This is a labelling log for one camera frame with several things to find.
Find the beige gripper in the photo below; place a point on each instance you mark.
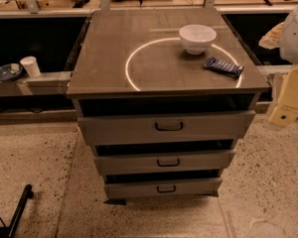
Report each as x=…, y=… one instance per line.
x=295, y=37

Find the grey drawer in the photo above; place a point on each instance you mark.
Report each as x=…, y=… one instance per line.
x=164, y=162
x=165, y=128
x=161, y=188

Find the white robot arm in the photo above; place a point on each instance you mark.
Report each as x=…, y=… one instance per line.
x=284, y=36

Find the grey top drawer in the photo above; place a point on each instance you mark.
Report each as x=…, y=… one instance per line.
x=165, y=128

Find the grey bottom drawer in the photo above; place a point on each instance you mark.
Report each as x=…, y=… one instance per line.
x=161, y=188

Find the grey drawer cabinet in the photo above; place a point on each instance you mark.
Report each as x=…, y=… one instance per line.
x=132, y=62

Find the blue snack packet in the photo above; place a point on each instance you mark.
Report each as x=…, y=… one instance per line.
x=223, y=67

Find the white ceramic bowl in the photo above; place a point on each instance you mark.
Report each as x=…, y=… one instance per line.
x=196, y=39

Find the metal shelf ledge left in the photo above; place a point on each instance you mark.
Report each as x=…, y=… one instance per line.
x=48, y=83

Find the white paper cup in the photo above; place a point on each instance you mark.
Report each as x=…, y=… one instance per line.
x=31, y=66

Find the black stand leg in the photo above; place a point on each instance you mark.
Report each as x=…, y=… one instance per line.
x=8, y=231

